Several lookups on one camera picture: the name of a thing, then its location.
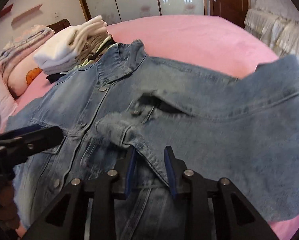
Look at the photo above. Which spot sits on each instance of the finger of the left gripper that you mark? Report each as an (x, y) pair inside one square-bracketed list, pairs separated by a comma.
[(24, 142)]

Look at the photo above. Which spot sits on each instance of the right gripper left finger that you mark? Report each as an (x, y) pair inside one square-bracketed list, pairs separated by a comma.
[(65, 217)]

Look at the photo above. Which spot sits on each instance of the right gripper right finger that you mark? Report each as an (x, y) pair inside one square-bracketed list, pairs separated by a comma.
[(215, 209)]

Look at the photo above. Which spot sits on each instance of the blue denim jacket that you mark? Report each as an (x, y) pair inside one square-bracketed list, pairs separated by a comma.
[(177, 129)]

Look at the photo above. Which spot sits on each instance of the pink flower bolster pillow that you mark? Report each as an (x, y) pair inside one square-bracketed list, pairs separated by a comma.
[(22, 75)]

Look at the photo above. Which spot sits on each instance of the white folded fluffy garment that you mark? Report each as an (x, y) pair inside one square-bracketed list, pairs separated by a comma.
[(60, 53)]

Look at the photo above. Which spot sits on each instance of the green white folded garment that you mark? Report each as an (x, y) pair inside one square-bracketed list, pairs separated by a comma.
[(85, 63)]

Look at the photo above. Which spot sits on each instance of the grey folded garment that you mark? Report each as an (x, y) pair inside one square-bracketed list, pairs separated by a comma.
[(68, 64)]

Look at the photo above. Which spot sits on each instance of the dark wooden headboard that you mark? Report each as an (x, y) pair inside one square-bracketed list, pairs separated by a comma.
[(60, 25)]

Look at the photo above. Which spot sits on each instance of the pink plush bed blanket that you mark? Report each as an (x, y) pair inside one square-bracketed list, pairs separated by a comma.
[(189, 40)]

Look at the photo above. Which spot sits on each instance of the white lace covered furniture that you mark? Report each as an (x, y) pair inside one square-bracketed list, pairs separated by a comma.
[(275, 23)]

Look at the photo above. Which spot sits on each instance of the pink wall shelf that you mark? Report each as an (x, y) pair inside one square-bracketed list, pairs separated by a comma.
[(23, 15)]

